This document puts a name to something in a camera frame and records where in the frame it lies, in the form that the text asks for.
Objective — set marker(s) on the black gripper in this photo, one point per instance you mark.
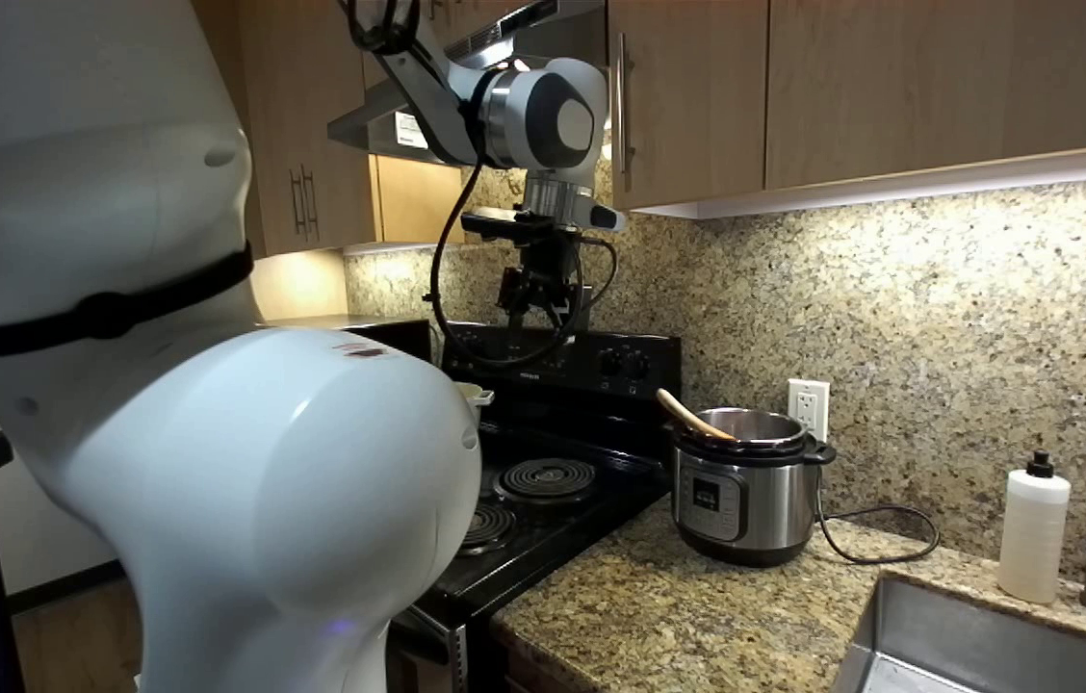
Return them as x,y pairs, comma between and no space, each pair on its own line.
547,273

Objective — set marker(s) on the wooden spoon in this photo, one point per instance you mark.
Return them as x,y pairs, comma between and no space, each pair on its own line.
695,418

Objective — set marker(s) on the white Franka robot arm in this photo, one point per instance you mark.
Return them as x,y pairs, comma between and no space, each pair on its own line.
249,515

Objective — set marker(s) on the stainless steel pressure cooker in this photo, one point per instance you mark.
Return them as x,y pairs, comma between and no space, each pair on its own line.
750,501

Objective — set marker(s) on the black electric stove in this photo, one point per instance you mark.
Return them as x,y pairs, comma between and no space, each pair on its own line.
569,409

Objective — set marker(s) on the white casserole pot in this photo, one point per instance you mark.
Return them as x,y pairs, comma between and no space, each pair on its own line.
475,402

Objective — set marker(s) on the black coil stove burner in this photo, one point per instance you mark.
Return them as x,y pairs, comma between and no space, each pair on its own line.
547,481
492,524

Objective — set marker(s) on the metal range hood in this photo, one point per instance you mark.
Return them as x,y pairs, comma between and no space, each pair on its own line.
556,33

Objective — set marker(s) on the narrow wooden upper cabinet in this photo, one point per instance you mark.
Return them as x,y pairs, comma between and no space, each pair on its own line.
312,119

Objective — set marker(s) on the white soap bottle black cap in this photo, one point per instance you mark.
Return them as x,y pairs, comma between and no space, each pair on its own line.
1035,535

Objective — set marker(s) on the stainless steel sink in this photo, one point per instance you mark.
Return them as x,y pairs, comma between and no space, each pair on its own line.
990,640

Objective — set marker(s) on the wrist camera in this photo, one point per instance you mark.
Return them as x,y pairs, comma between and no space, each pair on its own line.
505,224

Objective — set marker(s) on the white wall outlet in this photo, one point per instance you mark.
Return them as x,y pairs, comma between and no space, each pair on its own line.
812,409

